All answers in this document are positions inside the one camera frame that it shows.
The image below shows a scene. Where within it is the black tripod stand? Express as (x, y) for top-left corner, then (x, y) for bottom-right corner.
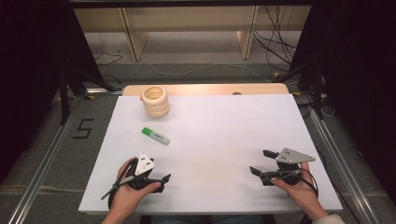
(276, 61), (325, 120)
(58, 65), (123, 126)

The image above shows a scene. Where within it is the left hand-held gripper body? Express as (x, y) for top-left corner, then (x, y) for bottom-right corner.
(126, 152), (157, 191)

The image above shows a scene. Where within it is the aluminium floor rail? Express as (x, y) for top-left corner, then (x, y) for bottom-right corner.
(306, 106), (380, 224)
(7, 95), (87, 224)

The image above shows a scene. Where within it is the person's right hand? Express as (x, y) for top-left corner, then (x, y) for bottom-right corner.
(270, 161), (319, 213)

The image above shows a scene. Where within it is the light wooden shelf unit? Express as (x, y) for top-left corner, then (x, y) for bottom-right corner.
(72, 5), (312, 62)

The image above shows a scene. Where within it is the green highlighter pen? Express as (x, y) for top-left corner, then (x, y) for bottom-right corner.
(141, 126), (171, 147)

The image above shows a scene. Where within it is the dark curtain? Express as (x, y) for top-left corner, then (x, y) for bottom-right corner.
(0, 0), (105, 186)
(289, 0), (396, 197)

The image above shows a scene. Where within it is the ribbed cream cup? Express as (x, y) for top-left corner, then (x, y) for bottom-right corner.
(139, 85), (171, 119)

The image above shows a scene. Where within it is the white table mat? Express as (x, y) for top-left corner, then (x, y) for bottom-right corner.
(78, 93), (344, 216)

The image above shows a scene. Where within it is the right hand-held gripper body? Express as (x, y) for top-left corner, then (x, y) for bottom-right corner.
(261, 147), (317, 187)

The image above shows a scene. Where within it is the thin black floor cable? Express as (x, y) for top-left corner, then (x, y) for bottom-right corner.
(93, 51), (124, 66)

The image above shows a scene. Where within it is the person's left hand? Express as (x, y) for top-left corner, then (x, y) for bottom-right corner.
(108, 158), (162, 217)

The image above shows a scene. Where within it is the bundle of black cables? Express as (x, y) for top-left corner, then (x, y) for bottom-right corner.
(252, 5), (297, 73)

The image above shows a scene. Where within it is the short aluminium rail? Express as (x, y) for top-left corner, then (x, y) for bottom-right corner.
(84, 87), (124, 96)

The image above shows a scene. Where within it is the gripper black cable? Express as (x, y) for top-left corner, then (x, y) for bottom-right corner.
(298, 167), (320, 200)
(100, 158), (138, 210)

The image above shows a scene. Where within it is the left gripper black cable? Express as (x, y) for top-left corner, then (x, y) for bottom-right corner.
(100, 158), (138, 210)

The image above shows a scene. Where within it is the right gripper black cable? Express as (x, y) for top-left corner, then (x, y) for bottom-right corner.
(298, 167), (320, 200)

